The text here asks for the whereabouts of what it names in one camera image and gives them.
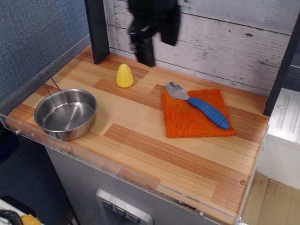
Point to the stainless steel pot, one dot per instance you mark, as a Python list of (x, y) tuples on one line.
[(66, 114)]

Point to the left black vertical post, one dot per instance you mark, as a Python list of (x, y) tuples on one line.
[(98, 31)]

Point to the clear acrylic guard rail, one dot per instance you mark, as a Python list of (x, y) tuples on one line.
[(128, 138)]

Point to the silver toy fridge cabinet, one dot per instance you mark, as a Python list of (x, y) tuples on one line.
[(81, 182)]

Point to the black vertical post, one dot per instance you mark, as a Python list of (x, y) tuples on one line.
[(98, 31), (283, 69)]

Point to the blue handled metal spoon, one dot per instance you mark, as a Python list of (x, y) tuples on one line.
[(177, 92)]

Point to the orange knitted cloth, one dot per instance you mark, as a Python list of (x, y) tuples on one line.
[(184, 120)]

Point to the right black vertical post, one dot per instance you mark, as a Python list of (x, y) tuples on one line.
[(283, 69)]

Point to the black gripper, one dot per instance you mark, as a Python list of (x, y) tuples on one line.
[(150, 17)]

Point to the yellow toy corn cob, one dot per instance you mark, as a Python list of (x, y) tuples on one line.
[(124, 77)]

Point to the silver dispenser button panel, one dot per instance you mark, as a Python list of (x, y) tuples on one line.
[(115, 211)]

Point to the white metal box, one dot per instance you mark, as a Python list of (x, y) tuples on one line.
[(279, 158)]

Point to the yellow object bottom left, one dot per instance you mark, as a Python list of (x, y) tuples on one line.
[(30, 220)]

